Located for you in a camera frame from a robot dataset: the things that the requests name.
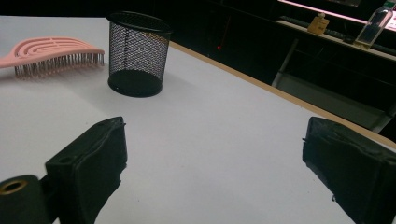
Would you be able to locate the grey metal frame table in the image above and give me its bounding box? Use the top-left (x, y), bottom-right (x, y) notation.
top-left (271, 20), bottom-right (396, 134)

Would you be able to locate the yellow perfume bottle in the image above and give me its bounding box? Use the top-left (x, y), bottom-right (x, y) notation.
top-left (306, 12), bottom-right (331, 35)

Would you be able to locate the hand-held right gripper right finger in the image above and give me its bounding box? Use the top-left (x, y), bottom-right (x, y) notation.
top-left (302, 116), bottom-right (396, 224)

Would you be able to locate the pink light strip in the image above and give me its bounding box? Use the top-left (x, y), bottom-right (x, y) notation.
top-left (276, 0), bottom-right (396, 32)

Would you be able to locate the pink hairbrush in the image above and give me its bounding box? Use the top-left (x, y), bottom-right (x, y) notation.
top-left (0, 36), bottom-right (106, 80)

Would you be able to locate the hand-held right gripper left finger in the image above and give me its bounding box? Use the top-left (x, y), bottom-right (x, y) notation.
top-left (45, 116), bottom-right (129, 224)

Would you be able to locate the clear bottle with green cap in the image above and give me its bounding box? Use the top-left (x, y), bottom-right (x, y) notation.
top-left (354, 0), bottom-right (396, 50)

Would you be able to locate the black mesh pen holder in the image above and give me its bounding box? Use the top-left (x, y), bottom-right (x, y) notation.
top-left (106, 11), bottom-right (173, 98)

